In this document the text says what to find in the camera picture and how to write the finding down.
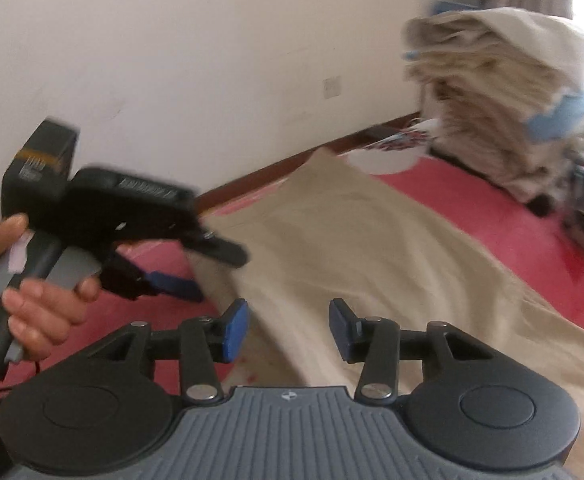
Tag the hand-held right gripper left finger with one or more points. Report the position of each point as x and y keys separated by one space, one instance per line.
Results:
x=236 y=330

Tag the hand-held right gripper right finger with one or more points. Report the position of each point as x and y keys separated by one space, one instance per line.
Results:
x=339 y=330

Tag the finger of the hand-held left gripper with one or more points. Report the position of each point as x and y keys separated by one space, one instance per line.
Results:
x=222 y=254
x=172 y=286

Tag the beige garment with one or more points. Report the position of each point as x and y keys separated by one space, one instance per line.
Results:
x=372 y=260

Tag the stack of folded beige clothes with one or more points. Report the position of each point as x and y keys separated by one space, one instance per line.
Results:
x=497 y=85

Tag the person's left hand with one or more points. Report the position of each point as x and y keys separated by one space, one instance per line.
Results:
x=47 y=310

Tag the pink floral blanket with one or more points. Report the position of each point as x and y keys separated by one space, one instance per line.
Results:
x=497 y=240

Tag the light blue folded cloth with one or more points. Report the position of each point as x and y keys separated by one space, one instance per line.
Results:
x=557 y=117

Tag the blue container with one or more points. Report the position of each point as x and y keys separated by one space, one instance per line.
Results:
x=447 y=7

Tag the white wall outlet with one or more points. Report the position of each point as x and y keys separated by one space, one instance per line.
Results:
x=332 y=87

